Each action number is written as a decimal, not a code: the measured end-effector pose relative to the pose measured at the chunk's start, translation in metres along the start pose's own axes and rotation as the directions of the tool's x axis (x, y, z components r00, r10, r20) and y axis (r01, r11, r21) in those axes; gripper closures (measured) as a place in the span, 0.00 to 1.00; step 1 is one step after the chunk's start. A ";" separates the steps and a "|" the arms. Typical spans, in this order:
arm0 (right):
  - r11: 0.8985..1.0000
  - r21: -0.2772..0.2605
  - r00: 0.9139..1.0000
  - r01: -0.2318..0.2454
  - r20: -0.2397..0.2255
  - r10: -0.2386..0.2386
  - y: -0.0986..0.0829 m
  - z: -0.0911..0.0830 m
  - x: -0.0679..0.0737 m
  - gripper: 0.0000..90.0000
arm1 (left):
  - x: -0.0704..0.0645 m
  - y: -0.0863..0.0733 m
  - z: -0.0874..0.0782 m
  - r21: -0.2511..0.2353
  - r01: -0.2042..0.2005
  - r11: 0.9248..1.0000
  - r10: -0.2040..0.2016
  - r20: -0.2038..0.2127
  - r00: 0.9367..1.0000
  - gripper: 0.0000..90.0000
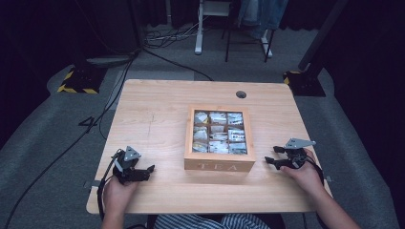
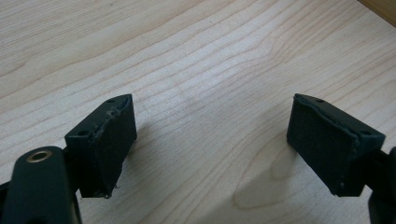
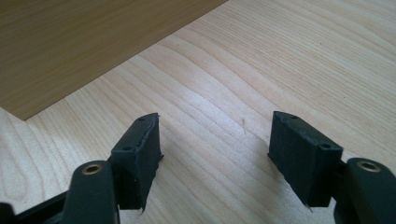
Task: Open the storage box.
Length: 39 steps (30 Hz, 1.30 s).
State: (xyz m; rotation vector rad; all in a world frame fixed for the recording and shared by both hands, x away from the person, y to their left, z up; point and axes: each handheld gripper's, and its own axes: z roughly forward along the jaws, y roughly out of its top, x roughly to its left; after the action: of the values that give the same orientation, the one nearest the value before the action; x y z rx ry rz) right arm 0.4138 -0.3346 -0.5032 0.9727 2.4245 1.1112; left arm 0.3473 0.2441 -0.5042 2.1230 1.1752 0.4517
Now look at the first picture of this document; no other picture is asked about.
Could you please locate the person's left hand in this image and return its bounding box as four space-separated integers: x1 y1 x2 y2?
102 175 141 218

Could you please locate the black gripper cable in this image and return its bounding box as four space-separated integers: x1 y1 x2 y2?
96 149 124 222
306 156 326 187

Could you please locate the long black floor cable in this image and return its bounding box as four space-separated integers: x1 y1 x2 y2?
3 52 139 229

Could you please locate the white desk leg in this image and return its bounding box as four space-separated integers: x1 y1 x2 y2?
194 0 231 56

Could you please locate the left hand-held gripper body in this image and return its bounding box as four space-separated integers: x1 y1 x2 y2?
112 145 143 186

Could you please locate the grey flat floor plate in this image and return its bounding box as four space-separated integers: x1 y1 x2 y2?
85 54 137 69

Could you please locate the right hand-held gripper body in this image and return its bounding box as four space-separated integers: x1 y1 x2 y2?
277 137 317 171

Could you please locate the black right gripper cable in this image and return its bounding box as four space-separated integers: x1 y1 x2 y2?
306 156 326 187

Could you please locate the black slanted stand pole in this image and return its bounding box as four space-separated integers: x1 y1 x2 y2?
297 0 349 73

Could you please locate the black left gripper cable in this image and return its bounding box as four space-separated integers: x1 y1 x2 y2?
96 149 124 222

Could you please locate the group of tea bag packets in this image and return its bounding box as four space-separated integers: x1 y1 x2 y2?
192 110 248 156

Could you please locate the person's striped clothing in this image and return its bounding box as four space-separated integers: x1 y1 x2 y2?
154 213 272 229

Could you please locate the person's right hand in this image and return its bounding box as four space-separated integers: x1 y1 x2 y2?
280 148 325 200

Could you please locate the wooden tea box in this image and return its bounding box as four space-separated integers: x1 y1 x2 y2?
183 104 257 174

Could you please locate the black metal stool frame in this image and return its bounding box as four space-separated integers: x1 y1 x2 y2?
222 0 277 64

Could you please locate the bundle of floor cables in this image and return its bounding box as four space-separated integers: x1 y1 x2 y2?
143 17 208 50

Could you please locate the black yellow striped stand base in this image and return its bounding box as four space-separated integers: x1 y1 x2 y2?
283 69 327 97
56 65 108 95

